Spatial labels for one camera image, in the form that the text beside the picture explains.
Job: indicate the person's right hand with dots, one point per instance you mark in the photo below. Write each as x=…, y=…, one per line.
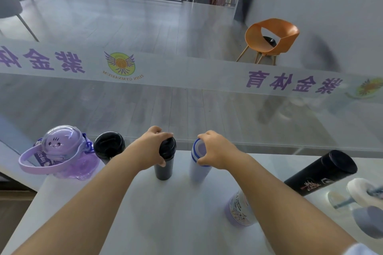
x=221, y=151

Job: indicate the person's left hand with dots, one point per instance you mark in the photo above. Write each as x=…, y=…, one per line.
x=145, y=150

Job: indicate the white bottle blue rim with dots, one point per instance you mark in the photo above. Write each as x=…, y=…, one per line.
x=199, y=174

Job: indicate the black tumbler with strap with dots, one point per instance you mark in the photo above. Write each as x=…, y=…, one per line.
x=109, y=144

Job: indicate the lilac printed bottle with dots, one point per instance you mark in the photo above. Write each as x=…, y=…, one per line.
x=239, y=210

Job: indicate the tall black thermos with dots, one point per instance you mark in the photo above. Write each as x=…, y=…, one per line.
x=323, y=174

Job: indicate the clear bottle white caps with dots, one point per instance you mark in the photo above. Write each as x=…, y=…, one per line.
x=359, y=189

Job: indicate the clear glass grey lid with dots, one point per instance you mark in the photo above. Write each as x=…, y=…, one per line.
x=371, y=222

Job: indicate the person's left forearm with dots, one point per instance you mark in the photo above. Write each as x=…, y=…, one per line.
x=80, y=207

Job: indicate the person's right forearm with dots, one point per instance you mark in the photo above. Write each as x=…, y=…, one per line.
x=293, y=210

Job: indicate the white table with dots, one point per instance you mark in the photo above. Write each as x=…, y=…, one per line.
x=179, y=219

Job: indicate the frosted window band purple print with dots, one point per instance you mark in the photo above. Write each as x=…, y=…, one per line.
x=194, y=72

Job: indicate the orange shell chair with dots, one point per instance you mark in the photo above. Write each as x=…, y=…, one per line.
x=254, y=36

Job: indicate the white sleeve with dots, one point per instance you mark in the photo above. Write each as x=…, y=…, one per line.
x=359, y=250

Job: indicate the grey upholstered chair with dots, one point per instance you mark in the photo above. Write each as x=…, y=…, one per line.
x=7, y=0

